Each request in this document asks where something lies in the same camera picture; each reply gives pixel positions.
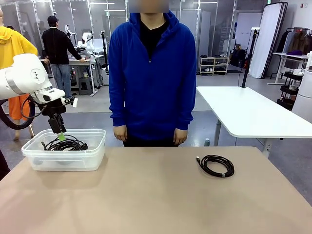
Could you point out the white folding partition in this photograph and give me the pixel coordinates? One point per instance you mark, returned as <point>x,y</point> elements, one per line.
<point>265,36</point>

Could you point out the wooden shoe rack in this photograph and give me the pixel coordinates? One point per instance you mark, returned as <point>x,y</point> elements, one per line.
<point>214,65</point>

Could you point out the clear plastic storage container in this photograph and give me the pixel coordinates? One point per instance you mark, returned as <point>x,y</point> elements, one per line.
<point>73,163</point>

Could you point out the grey step stool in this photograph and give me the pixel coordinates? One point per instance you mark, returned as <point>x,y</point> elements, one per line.
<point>85,86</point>

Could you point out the small green cup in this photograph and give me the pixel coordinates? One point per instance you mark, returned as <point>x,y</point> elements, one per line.
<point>207,142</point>

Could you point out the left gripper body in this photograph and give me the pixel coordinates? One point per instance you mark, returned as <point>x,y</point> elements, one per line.
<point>53,109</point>

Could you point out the black bags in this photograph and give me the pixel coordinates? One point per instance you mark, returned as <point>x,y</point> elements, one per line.
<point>237,58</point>

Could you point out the person's right hand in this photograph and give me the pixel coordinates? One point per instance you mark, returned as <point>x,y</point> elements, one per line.
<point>120,133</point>

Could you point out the large white table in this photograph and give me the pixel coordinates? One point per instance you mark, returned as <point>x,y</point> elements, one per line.
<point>243,109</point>

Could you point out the black bulky object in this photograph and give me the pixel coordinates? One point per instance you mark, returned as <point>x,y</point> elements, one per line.
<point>3,168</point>

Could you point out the grey workshop desk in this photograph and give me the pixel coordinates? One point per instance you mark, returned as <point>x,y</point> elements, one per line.
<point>83,64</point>

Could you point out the clothes rack with coats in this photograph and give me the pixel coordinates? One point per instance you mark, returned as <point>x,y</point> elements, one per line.
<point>298,41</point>

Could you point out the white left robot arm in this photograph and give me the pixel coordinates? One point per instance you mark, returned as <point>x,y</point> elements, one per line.
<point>22,75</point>

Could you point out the black pole with white head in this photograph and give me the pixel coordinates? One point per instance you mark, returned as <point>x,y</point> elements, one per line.
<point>247,65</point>

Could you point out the small white background robot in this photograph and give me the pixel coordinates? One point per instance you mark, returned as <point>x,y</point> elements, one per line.
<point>85,37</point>

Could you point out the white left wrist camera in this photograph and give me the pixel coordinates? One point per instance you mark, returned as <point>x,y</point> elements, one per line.
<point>69,100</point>

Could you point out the person's right forearm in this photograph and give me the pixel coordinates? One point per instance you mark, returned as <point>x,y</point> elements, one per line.
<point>118,112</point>

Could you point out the person in yellow hoodie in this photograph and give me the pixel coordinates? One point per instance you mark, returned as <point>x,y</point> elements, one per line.
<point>14,41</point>

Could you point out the person in black sweater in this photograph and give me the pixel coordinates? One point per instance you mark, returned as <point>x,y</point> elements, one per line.
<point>57,46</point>

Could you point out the person's left forearm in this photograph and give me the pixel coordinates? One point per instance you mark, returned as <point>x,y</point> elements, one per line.
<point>186,112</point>

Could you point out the person's left hand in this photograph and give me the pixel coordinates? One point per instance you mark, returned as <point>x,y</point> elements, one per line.
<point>181,137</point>

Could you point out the purple cloth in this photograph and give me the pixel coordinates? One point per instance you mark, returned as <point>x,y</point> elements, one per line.
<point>295,52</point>

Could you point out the small white desk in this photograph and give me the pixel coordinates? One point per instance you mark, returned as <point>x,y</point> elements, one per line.
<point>290,56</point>

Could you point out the black utility cart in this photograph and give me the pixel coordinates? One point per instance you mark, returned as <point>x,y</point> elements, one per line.
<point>288,90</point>

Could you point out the person in blue hoodie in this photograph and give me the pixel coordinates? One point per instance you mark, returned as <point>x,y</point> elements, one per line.
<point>151,85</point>

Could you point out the black tripod stand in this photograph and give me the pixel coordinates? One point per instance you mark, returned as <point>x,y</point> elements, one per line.
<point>104,53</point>

